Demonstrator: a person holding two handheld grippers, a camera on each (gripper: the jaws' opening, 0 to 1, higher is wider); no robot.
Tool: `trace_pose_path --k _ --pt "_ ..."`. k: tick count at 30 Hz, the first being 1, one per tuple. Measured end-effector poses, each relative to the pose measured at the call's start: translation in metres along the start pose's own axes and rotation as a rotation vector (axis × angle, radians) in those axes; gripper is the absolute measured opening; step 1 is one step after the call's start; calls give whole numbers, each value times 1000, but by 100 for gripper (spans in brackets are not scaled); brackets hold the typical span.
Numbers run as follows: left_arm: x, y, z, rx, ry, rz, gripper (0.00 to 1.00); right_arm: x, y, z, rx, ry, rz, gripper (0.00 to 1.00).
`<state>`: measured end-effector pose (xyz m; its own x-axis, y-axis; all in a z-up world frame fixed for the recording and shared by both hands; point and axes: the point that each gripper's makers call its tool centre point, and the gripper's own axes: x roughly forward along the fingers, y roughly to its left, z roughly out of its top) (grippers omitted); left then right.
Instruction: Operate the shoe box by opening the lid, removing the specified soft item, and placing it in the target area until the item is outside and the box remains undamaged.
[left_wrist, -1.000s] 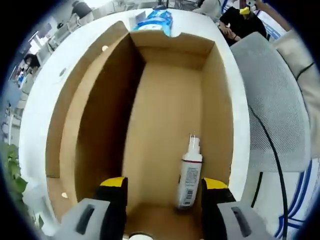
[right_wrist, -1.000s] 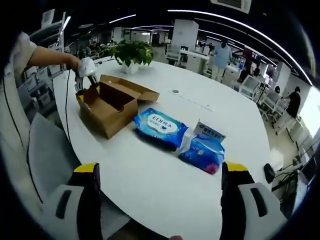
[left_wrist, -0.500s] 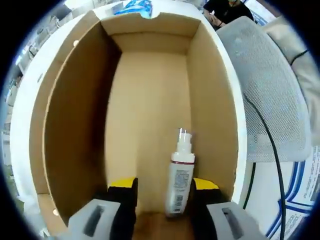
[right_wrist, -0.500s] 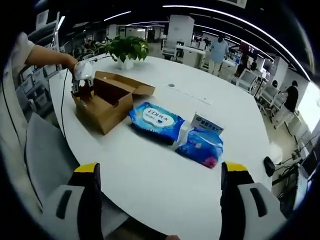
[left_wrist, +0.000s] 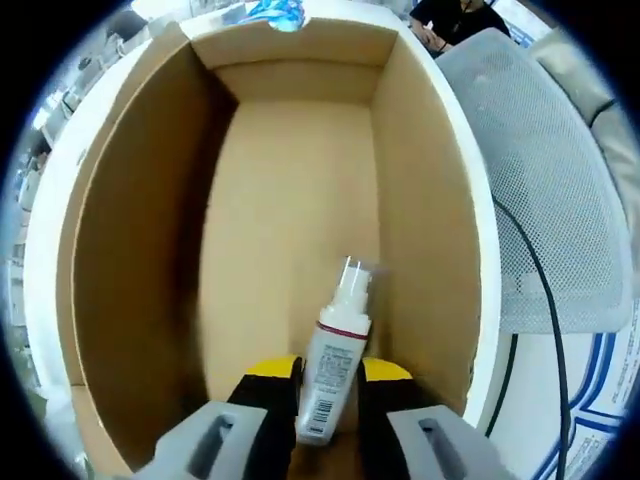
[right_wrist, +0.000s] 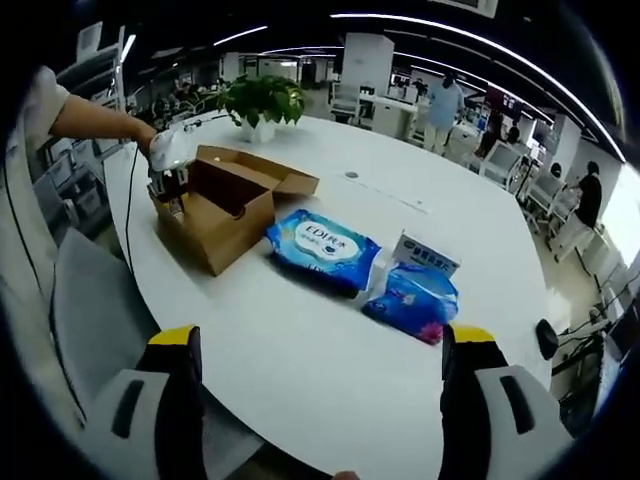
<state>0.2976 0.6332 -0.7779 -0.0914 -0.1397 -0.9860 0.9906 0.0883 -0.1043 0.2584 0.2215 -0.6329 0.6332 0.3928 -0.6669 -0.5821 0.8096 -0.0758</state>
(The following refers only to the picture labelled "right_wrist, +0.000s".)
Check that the black metal stand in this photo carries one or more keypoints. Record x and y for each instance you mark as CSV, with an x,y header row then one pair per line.
x,y
585,370

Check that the white mesh office chair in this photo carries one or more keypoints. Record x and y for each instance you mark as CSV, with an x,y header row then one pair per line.
x,y
547,200
345,100
500,160

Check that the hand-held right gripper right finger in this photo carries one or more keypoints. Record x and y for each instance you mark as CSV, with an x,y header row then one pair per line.
x,y
472,400

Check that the brown cardboard shoe box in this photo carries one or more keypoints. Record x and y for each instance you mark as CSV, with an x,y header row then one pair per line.
x,y
225,235

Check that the grey metal shelf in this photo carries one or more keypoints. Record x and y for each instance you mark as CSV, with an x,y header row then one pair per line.
x,y
95,65

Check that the white table socket strip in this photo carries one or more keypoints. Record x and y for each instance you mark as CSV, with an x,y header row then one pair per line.
x,y
351,175

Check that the white medicine box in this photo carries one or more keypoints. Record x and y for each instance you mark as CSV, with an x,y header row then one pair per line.
x,y
425,252

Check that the white office desk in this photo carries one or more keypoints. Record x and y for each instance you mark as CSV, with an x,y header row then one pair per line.
x,y
395,115

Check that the person's right hand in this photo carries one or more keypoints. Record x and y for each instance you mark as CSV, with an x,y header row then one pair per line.
x,y
346,476

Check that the short ceiling light strip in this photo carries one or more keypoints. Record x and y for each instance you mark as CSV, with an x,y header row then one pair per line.
x,y
237,36

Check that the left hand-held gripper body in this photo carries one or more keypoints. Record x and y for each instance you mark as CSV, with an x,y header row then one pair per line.
x,y
167,150

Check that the blue soft tissue packet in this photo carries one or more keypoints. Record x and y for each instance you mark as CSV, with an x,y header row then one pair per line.
x,y
410,300

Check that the blue wet wipes pack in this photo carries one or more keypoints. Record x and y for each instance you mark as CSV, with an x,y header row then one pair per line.
x,y
325,245

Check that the long ceiling light strip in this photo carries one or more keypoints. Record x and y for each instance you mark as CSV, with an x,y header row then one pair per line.
x,y
475,42

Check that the green potted plant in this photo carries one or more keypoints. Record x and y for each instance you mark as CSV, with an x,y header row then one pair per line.
x,y
265,100

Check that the grey office chair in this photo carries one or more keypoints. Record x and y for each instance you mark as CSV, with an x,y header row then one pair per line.
x,y
90,310

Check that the ceiling air conditioner vent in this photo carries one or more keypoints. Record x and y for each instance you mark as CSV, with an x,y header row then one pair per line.
x,y
465,6

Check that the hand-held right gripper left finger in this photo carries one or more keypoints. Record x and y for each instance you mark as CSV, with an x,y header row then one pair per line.
x,y
170,400

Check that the small grey desk tool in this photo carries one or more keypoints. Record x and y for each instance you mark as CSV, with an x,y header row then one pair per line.
x,y
190,126

